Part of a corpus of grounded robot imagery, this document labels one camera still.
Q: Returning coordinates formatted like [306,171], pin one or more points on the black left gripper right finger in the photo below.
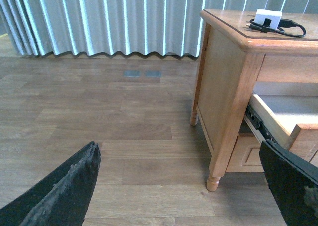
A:
[293,183]

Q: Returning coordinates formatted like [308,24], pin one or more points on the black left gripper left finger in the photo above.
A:
[62,198]

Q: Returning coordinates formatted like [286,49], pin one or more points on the wooden drawer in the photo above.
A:
[245,155]
[290,121]

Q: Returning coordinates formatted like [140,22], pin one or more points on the white charger block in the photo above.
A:
[268,18]

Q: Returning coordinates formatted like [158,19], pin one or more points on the light wooden nightstand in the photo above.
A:
[236,62]

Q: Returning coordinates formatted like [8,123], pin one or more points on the pale green pleated curtain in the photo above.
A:
[40,27]

